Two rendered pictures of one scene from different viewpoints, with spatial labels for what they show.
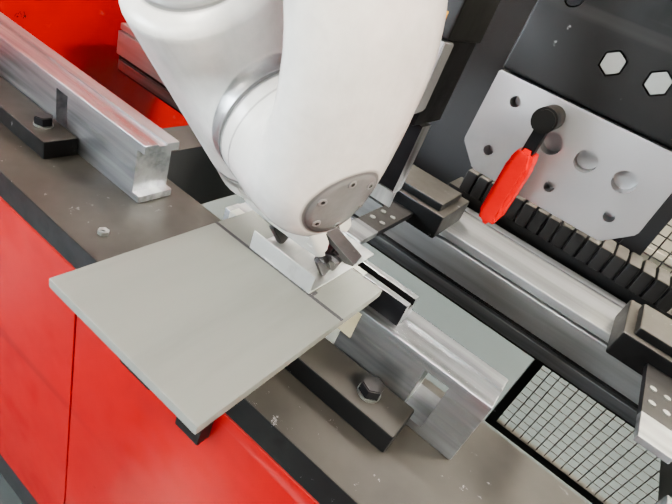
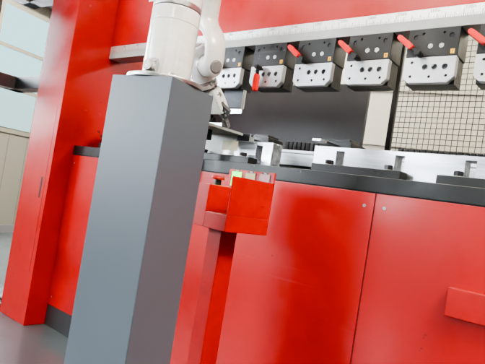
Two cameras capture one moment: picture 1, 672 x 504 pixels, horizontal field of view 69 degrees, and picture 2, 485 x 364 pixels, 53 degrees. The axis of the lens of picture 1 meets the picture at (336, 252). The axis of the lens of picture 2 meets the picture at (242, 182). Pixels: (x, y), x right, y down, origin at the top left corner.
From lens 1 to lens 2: 1.56 m
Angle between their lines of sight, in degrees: 37
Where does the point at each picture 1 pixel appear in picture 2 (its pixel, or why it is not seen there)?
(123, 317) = not seen: hidden behind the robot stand
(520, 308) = (302, 159)
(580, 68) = (263, 60)
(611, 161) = (272, 71)
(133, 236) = not seen: hidden behind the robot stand
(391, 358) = (248, 148)
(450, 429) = (266, 157)
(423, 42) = (221, 42)
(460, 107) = (284, 133)
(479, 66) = (286, 118)
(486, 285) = (291, 159)
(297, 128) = (207, 52)
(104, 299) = not seen: hidden behind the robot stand
